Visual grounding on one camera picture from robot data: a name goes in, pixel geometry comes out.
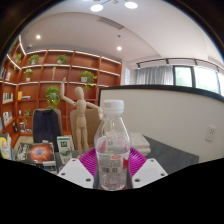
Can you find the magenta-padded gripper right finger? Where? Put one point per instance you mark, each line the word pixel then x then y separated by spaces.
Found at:
pixel 149 171

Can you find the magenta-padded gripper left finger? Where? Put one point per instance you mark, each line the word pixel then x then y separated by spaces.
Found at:
pixel 75 171

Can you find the clear plastic water bottle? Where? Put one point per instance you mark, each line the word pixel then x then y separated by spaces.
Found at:
pixel 112 150

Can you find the stack of white boxes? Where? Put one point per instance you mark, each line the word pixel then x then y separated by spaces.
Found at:
pixel 139 141

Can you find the tan chair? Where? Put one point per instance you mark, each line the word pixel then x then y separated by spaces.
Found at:
pixel 92 125

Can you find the chair with dark jacket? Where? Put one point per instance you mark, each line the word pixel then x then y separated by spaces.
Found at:
pixel 46 125

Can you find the wooden artist mannequin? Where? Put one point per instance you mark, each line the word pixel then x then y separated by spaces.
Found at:
pixel 81 116

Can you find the grey curtain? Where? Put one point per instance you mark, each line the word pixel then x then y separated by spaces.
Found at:
pixel 154 75

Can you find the wooden shelf unit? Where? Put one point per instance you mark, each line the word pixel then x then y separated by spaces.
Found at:
pixel 66 75

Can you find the window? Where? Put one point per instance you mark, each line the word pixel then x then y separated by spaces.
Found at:
pixel 203 79

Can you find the ceiling air vent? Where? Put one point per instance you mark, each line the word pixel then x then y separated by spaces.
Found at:
pixel 111 23

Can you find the group of ceiling lights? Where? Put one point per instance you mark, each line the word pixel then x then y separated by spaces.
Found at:
pixel 96 7

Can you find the white wall socket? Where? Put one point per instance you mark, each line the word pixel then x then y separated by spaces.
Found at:
pixel 211 133

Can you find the black track light rail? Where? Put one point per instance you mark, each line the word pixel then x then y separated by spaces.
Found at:
pixel 180 60

